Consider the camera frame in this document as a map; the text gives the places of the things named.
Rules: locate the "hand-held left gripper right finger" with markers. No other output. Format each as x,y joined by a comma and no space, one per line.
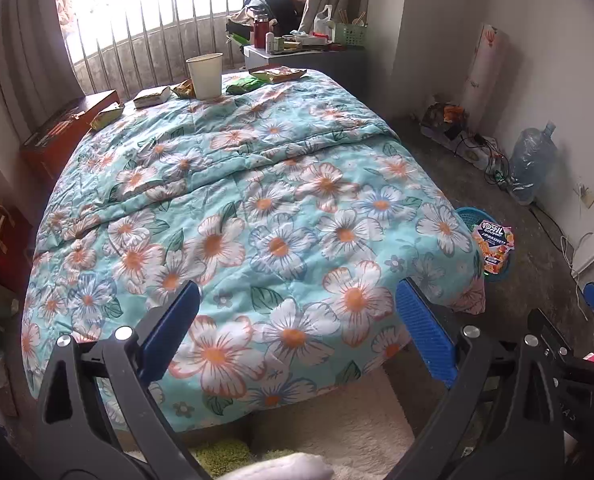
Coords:
427,337

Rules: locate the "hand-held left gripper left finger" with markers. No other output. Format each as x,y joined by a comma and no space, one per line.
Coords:
169,332

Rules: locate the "purple orange snack packet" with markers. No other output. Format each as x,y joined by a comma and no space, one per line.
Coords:
494,245

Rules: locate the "blue plastic basket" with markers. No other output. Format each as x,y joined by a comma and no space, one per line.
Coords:
469,217

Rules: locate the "large water jug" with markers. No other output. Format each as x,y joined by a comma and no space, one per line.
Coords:
531,165

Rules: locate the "red gift bag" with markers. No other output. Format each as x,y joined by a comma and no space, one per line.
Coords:
9,255

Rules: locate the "white power strip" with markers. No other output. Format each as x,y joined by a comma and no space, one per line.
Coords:
472,152

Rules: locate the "dark box with orange wrapper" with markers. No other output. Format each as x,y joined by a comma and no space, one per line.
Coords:
442,115

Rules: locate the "gold snack packet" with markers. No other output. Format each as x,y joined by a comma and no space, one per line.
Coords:
106,117

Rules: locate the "orange wooden chest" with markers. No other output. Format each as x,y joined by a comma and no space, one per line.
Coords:
67,132

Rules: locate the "brown snack packet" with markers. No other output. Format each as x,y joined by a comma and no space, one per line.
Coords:
152,96

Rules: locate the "yellow snack packet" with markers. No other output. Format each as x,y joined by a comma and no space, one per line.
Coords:
183,89

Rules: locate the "white paper cup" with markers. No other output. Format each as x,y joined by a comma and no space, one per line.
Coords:
204,75

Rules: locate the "rolled printed paper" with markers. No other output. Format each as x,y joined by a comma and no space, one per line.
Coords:
483,70

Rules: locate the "green orange snack packet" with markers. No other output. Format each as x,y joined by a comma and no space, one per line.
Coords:
277,74

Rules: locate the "metal window railing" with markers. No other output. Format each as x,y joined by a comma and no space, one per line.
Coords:
177,30

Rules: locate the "grey curtain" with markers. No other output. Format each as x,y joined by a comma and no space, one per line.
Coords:
27,60

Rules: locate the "red thermos bottle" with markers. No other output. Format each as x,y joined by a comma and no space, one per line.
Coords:
260,34

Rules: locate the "green plastic basket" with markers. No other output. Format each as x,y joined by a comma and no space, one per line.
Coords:
350,33

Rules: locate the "white plastic bag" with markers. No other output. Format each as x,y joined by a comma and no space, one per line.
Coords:
323,21

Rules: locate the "black bag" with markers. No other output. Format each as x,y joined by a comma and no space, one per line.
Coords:
274,5

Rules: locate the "white wall socket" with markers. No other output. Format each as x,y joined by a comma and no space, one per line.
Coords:
585,197

